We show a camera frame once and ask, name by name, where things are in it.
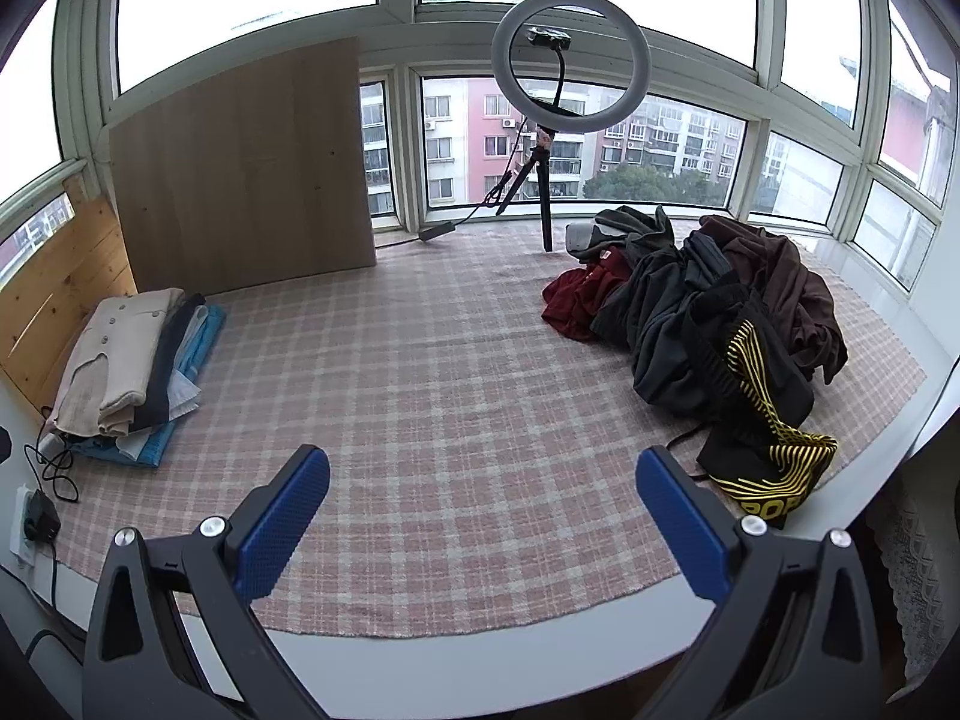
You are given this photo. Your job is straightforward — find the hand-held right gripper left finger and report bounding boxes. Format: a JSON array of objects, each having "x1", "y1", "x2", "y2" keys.
[{"x1": 81, "y1": 444, "x2": 332, "y2": 720}]

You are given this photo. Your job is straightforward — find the brown garment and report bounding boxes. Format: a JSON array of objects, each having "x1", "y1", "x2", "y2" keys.
[{"x1": 699, "y1": 214, "x2": 848, "y2": 385}]

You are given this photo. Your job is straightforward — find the folded navy garment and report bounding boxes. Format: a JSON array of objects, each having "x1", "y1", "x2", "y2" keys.
[{"x1": 135, "y1": 292, "x2": 207, "y2": 432}]

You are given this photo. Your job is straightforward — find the folded white garment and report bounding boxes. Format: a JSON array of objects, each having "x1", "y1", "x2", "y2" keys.
[{"x1": 161, "y1": 307, "x2": 207, "y2": 421}]

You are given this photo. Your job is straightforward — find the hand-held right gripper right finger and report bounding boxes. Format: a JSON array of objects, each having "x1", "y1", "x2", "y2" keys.
[{"x1": 634, "y1": 445, "x2": 882, "y2": 720}]

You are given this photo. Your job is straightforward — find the pink plaid blanket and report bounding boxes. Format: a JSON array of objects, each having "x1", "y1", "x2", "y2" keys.
[{"x1": 54, "y1": 219, "x2": 929, "y2": 640}]

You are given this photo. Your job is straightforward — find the black drawstring cord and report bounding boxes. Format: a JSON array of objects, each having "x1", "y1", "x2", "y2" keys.
[{"x1": 666, "y1": 424, "x2": 710, "y2": 482}]

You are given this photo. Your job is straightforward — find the pine wood panel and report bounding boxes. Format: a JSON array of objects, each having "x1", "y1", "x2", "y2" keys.
[{"x1": 0, "y1": 172, "x2": 138, "y2": 391}]

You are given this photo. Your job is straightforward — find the dark red garment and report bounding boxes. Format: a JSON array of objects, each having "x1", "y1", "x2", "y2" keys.
[{"x1": 541, "y1": 244, "x2": 635, "y2": 342}]

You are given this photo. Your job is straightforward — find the stack of folded clothes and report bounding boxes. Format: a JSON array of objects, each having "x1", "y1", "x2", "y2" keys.
[{"x1": 71, "y1": 305, "x2": 227, "y2": 470}]

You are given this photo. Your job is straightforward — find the dark grey jacket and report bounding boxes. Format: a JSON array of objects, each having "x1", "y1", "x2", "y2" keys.
[{"x1": 591, "y1": 204, "x2": 758, "y2": 410}]

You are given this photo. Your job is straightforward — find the white ring light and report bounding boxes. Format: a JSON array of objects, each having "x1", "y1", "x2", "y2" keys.
[{"x1": 491, "y1": 0, "x2": 652, "y2": 127}]

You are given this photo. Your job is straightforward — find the black charger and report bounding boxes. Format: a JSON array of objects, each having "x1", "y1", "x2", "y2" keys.
[{"x1": 22, "y1": 490, "x2": 61, "y2": 541}]

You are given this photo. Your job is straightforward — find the black charger cable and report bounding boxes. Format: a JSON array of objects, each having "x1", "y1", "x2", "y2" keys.
[{"x1": 24, "y1": 441, "x2": 80, "y2": 503}]

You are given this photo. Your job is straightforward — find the folded beige cardigan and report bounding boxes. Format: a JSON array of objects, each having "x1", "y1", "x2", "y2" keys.
[{"x1": 54, "y1": 287, "x2": 188, "y2": 437}]

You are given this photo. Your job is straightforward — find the light wooden board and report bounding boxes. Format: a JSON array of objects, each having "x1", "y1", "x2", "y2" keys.
[{"x1": 109, "y1": 36, "x2": 377, "y2": 295}]

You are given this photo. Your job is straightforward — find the light grey garment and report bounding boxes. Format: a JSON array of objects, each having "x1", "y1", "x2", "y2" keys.
[{"x1": 564, "y1": 221, "x2": 601, "y2": 260}]

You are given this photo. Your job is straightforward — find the white lace curtain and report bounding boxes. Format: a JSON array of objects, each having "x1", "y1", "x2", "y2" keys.
[{"x1": 866, "y1": 457, "x2": 960, "y2": 683}]

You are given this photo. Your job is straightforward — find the white power strip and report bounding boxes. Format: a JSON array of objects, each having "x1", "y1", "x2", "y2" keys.
[{"x1": 11, "y1": 486, "x2": 46, "y2": 567}]

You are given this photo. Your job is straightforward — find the black yellow-striped pants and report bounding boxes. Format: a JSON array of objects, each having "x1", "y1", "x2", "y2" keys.
[{"x1": 667, "y1": 281, "x2": 839, "y2": 530}]

